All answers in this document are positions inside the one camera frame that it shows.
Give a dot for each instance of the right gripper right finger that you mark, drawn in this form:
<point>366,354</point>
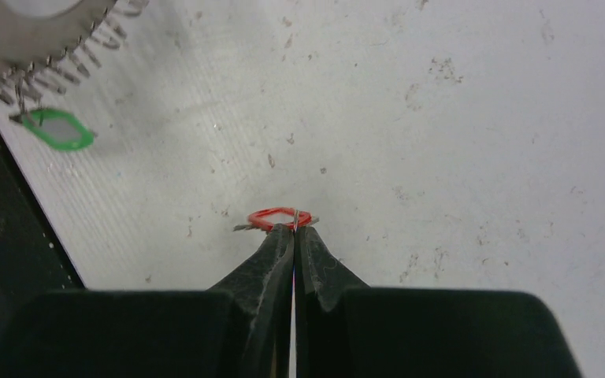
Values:
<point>346,328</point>

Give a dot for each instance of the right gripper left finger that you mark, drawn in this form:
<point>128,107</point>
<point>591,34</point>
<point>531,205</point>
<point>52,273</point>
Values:
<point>240,327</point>

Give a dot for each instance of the key with red tag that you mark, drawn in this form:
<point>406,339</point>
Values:
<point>265,219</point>

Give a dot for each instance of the silver keyring disc with rings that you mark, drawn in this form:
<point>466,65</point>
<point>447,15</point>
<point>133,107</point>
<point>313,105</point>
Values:
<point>48,54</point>

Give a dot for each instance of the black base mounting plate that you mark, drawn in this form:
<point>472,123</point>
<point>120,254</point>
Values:
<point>10,235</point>

